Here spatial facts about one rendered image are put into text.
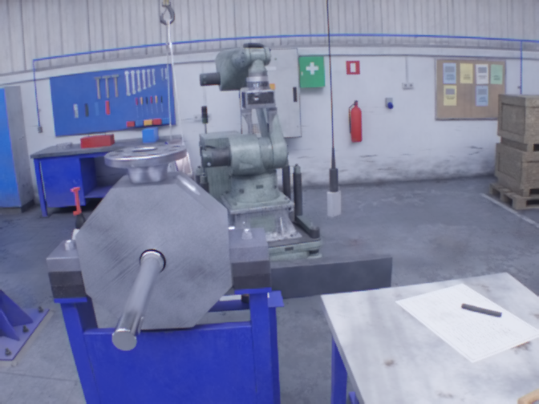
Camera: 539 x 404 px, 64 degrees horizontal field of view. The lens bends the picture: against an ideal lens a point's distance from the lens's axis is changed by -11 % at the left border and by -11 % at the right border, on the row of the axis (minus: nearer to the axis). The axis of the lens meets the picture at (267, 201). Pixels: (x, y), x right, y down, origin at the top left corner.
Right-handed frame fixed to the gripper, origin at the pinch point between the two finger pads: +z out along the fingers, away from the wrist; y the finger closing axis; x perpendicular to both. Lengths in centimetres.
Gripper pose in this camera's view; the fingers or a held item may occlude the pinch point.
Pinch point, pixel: (260, 128)
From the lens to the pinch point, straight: 356.1
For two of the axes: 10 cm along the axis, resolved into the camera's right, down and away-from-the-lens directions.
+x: 2.4, 2.5, -9.4
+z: 0.5, 9.6, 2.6
